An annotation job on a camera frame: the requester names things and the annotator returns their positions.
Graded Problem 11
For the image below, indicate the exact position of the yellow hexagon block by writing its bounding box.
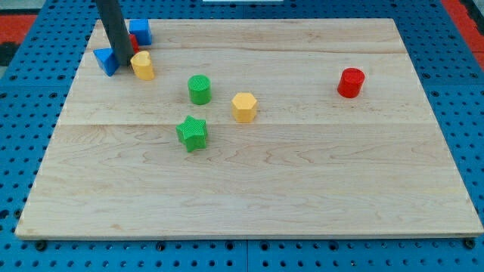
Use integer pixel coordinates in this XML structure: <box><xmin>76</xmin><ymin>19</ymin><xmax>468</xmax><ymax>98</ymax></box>
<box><xmin>231</xmin><ymin>92</ymin><xmax>258</xmax><ymax>123</ymax></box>

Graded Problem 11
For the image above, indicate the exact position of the green star block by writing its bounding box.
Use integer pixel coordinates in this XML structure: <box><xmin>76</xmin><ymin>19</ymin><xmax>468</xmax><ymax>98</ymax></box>
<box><xmin>175</xmin><ymin>116</ymin><xmax>208</xmax><ymax>153</ymax></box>

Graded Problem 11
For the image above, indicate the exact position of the light wooden board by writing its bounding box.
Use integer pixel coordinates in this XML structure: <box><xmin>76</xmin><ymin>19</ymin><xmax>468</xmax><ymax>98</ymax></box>
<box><xmin>15</xmin><ymin>18</ymin><xmax>483</xmax><ymax>240</ymax></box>

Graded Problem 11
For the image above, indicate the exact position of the green cylinder block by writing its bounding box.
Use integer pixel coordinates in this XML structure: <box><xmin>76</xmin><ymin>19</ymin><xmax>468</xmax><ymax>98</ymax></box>
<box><xmin>188</xmin><ymin>74</ymin><xmax>212</xmax><ymax>105</ymax></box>

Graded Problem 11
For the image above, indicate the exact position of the red cylinder block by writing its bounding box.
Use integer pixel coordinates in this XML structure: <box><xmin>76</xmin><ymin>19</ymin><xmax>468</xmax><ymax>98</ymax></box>
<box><xmin>337</xmin><ymin>67</ymin><xmax>365</xmax><ymax>98</ymax></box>

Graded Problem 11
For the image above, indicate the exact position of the yellow heart block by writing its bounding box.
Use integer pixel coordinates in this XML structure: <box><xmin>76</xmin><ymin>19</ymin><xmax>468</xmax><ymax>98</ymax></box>
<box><xmin>130</xmin><ymin>51</ymin><xmax>155</xmax><ymax>81</ymax></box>

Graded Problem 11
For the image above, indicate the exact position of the small red block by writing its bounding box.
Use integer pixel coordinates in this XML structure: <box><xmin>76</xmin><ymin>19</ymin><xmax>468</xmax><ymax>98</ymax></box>
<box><xmin>129</xmin><ymin>34</ymin><xmax>139</xmax><ymax>54</ymax></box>

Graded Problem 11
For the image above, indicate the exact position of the blue cube block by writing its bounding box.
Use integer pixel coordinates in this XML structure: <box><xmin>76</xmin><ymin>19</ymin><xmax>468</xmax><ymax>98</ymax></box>
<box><xmin>129</xmin><ymin>19</ymin><xmax>152</xmax><ymax>46</ymax></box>

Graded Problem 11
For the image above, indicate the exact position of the blue triangle block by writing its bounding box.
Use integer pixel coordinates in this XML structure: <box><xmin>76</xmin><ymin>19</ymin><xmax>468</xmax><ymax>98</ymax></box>
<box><xmin>93</xmin><ymin>48</ymin><xmax>119</xmax><ymax>76</ymax></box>

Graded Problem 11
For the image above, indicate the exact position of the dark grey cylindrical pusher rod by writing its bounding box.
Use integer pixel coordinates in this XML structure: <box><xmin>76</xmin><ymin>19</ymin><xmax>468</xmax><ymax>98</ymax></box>
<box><xmin>95</xmin><ymin>0</ymin><xmax>135</xmax><ymax>66</ymax></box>

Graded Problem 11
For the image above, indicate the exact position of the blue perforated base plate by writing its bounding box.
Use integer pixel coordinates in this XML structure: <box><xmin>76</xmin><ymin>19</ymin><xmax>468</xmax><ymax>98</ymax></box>
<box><xmin>1</xmin><ymin>1</ymin><xmax>483</xmax><ymax>271</ymax></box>

